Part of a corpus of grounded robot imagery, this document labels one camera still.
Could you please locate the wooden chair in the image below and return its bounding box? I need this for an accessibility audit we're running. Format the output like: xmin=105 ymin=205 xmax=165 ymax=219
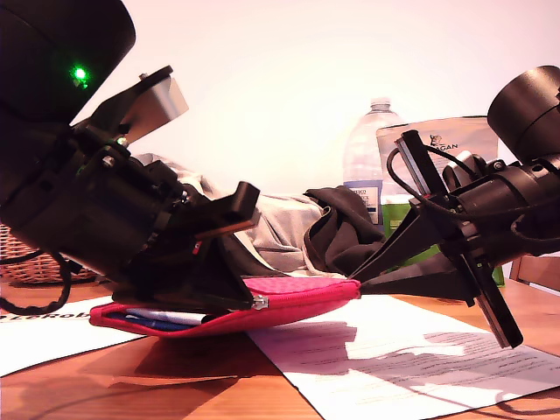
xmin=508 ymin=253 xmax=560 ymax=294

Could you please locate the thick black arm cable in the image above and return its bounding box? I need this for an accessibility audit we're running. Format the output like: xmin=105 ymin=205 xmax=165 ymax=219
xmin=509 ymin=209 xmax=560 ymax=257

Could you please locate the dark brown grey-lined garment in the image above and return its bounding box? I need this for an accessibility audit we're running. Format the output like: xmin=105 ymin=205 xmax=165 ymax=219
xmin=130 ymin=152 xmax=389 ymax=282

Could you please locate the large clear water bottle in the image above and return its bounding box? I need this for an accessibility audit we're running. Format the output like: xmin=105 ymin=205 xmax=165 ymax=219
xmin=342 ymin=96 xmax=406 ymax=228

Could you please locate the red fabric zip pouch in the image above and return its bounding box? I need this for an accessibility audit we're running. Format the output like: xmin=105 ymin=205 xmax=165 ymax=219
xmin=89 ymin=276 xmax=362 ymax=339

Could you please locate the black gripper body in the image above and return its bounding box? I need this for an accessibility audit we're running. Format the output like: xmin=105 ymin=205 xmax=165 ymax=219
xmin=395 ymin=129 xmax=525 ymax=350
xmin=25 ymin=126 xmax=260 ymax=281

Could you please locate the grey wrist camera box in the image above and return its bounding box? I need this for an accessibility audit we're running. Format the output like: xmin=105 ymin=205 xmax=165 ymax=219
xmin=72 ymin=65 xmax=190 ymax=145
xmin=441 ymin=150 xmax=487 ymax=189

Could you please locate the white sheet with LeRobot print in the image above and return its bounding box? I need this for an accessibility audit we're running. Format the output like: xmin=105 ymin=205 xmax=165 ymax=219
xmin=0 ymin=297 xmax=145 ymax=377

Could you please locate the white sheet with printed text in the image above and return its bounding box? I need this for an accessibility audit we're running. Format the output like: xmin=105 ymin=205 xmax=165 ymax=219
xmin=244 ymin=295 xmax=560 ymax=420

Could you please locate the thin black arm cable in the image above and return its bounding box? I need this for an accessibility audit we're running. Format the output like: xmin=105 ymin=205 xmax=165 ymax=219
xmin=386 ymin=148 xmax=465 ymax=212

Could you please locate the woven wicker basket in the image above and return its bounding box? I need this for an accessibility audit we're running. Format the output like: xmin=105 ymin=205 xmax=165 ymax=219
xmin=0 ymin=222 xmax=100 ymax=284

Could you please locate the silver green pet food bag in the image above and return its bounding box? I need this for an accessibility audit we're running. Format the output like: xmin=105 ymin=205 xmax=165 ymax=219
xmin=375 ymin=115 xmax=506 ymax=288

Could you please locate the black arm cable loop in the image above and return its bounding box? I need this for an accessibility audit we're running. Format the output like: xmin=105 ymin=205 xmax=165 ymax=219
xmin=0 ymin=251 xmax=74 ymax=317

